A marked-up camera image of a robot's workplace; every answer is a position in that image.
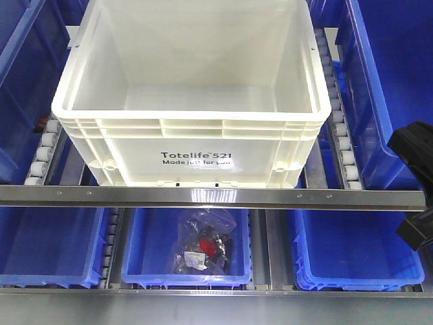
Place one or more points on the clear bag of parts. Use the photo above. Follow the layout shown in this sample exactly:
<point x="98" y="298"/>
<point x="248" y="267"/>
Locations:
<point x="204" y="242"/>

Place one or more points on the white plastic tote box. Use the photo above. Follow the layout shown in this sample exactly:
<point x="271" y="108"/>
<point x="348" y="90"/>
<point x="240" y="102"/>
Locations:
<point x="227" y="94"/>

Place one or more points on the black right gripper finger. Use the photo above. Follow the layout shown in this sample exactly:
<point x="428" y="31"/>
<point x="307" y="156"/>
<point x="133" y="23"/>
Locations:
<point x="413" y="145"/>
<point x="415" y="229"/>

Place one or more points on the metal shelf frame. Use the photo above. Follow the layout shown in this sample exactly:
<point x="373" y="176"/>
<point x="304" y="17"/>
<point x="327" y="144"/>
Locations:
<point x="122" y="197"/>

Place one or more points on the lower metal shelf rail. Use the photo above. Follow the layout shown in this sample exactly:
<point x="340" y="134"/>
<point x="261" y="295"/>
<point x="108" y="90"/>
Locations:
<point x="121" y="292"/>

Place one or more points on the roller track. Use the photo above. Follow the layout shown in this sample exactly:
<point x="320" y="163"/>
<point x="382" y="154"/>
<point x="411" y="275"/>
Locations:
<point x="337" y="124"/>
<point x="47" y="154"/>
<point x="110" y="247"/>

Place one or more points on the blue plastic bin right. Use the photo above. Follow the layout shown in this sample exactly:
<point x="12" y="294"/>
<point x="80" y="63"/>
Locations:
<point x="385" y="50"/>

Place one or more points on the lower middle blue bin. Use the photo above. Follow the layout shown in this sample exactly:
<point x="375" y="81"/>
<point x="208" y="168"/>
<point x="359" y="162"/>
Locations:
<point x="148" y="254"/>

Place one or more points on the blue plastic bin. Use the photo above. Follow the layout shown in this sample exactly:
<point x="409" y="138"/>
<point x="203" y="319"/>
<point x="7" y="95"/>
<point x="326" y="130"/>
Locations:
<point x="34" y="43"/>
<point x="385" y="50"/>

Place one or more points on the lower left blue bin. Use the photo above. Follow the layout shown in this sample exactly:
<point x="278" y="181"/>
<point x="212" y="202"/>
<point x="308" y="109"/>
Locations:
<point x="52" y="246"/>

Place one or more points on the lower left roller track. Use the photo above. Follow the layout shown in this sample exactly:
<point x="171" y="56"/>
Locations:
<point x="110" y="247"/>

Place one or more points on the lower right blue bin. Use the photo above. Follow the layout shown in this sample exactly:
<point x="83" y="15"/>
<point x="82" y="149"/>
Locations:
<point x="351" y="250"/>

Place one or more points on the blue plastic bin left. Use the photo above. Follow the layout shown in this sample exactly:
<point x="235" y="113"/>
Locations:
<point x="34" y="43"/>

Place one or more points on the right roller track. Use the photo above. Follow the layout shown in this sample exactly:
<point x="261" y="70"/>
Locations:
<point x="337" y="124"/>

